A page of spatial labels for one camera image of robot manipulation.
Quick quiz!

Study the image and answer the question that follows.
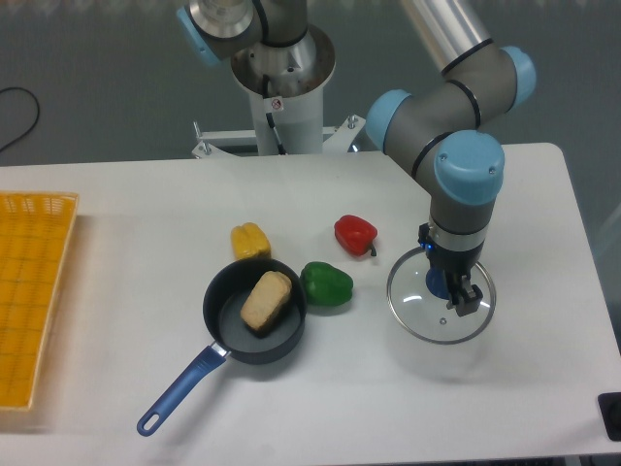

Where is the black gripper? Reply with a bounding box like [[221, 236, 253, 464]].
[[418, 222, 484, 316]]

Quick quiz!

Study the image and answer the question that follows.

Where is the dark saucepan blue handle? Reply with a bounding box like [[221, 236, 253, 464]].
[[137, 258, 307, 437]]

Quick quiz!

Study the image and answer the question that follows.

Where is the yellow bell pepper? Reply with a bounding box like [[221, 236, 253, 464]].
[[230, 222, 272, 260]]

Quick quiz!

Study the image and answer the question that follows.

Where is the green bell pepper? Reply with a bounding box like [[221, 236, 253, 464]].
[[301, 261, 354, 307]]

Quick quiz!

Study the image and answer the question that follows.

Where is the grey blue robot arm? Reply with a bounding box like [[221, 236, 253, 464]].
[[177, 1, 537, 316]]

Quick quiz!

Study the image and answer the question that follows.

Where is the brown bread loaf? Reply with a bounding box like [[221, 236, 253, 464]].
[[241, 271, 292, 335]]

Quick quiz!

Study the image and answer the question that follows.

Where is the glass pot lid blue knob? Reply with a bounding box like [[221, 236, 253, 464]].
[[386, 248, 497, 345]]

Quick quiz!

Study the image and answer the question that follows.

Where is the black table corner device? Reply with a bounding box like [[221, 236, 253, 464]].
[[598, 392, 621, 442]]

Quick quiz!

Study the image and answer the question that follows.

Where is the black cable on floor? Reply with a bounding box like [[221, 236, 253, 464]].
[[0, 86, 41, 152]]

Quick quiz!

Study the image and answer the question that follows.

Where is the red bell pepper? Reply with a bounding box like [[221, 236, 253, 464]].
[[334, 215, 377, 257]]

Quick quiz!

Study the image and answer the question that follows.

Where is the yellow plastic basket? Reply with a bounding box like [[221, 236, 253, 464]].
[[1, 191, 80, 411]]

